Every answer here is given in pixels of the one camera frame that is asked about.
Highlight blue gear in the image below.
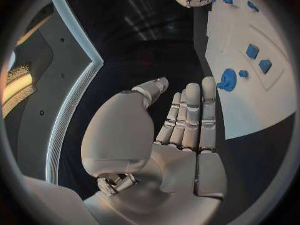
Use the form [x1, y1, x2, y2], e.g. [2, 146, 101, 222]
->
[216, 68, 239, 93]

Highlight white task board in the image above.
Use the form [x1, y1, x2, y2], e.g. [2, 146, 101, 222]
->
[204, 0, 297, 141]

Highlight blue block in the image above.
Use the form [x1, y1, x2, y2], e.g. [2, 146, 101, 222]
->
[245, 43, 261, 60]
[258, 59, 274, 75]

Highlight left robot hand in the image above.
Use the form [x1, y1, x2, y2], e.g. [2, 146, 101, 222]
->
[80, 76, 229, 225]

